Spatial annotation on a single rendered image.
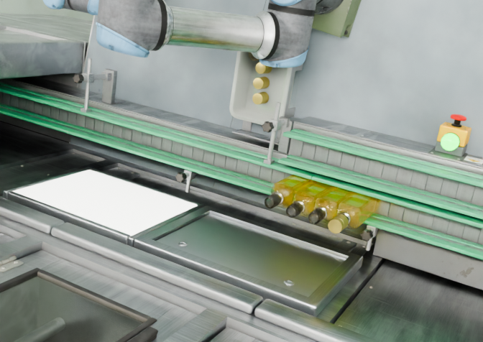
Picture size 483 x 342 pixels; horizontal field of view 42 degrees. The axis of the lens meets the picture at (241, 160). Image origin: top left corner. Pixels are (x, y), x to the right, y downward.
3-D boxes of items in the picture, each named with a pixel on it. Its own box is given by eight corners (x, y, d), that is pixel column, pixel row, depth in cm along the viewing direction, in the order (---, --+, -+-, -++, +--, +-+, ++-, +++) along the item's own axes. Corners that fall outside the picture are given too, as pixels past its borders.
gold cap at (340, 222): (330, 222, 145) (324, 227, 141) (339, 210, 144) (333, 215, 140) (342, 231, 144) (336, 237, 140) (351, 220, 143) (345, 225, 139)
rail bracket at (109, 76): (113, 104, 210) (67, 111, 191) (118, 55, 206) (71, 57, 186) (125, 108, 208) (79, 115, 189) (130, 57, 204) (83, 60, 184)
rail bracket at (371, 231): (368, 238, 167) (353, 253, 155) (374, 215, 165) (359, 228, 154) (382, 243, 165) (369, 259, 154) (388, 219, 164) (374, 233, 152)
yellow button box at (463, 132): (438, 146, 167) (433, 151, 160) (445, 119, 165) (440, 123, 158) (466, 152, 164) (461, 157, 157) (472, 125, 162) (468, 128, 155)
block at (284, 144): (284, 146, 180) (274, 151, 174) (290, 115, 178) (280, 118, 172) (296, 149, 179) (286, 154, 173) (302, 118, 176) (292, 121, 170)
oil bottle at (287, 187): (297, 187, 174) (265, 205, 155) (301, 168, 172) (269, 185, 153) (316, 192, 171) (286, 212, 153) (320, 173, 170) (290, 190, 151)
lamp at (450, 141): (440, 147, 159) (438, 149, 157) (443, 130, 158) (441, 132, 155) (457, 151, 157) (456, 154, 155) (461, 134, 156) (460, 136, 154)
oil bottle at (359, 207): (357, 205, 166) (330, 225, 148) (361, 185, 165) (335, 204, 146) (377, 210, 164) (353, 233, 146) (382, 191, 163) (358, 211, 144)
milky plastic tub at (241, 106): (241, 113, 192) (227, 116, 184) (251, 40, 186) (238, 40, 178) (292, 126, 185) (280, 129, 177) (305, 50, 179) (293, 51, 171)
